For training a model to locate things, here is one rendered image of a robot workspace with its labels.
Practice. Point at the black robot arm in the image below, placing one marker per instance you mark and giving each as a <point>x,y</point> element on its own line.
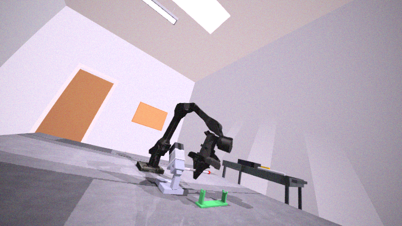
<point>163,145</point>

